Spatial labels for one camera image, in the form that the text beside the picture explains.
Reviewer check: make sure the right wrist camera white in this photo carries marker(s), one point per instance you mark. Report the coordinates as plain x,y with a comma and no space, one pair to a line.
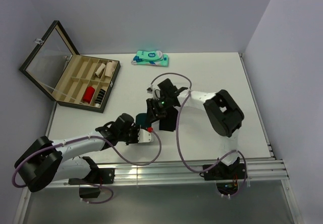
155,92

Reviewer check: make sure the beige rolled sock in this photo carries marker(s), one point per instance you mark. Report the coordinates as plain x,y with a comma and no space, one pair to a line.
110,67
98,73

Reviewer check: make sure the red rolled sock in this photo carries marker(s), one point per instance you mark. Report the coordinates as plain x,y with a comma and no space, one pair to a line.
88,94

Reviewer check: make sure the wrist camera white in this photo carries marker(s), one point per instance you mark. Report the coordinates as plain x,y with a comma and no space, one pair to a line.
144,136
155,92

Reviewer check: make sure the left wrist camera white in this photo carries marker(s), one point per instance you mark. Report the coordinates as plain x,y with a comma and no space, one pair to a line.
144,136

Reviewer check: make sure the dark green patterned sock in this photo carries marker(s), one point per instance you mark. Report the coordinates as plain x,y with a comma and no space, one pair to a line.
141,120

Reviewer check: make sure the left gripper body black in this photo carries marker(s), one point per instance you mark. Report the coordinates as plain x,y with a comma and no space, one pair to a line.
129,136

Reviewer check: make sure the beige rolled sock right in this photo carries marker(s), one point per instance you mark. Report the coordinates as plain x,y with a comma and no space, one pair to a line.
110,67

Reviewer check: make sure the black wooden organizer box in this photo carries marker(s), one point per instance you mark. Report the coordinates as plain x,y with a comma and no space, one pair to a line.
57,68

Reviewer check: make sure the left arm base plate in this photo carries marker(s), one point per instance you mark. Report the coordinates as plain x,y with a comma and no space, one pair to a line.
96,176

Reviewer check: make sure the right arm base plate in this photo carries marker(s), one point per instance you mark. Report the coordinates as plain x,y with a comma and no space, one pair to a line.
223,172

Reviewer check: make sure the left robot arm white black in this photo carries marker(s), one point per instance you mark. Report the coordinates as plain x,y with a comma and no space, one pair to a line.
47,160

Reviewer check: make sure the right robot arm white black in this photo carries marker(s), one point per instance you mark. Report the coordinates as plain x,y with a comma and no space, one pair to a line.
224,115

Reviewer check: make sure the beige rolled sock left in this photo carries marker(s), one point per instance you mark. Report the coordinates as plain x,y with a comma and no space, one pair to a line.
98,73

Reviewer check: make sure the aluminium frame rail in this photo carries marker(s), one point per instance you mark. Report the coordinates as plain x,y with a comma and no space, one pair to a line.
174,172

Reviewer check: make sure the black white striped rolled sock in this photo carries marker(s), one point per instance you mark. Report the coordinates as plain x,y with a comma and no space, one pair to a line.
99,98

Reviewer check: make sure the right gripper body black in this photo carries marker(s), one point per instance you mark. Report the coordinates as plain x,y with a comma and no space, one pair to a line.
160,105

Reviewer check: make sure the mint green folded socks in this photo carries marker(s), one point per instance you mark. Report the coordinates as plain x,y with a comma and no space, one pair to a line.
151,58

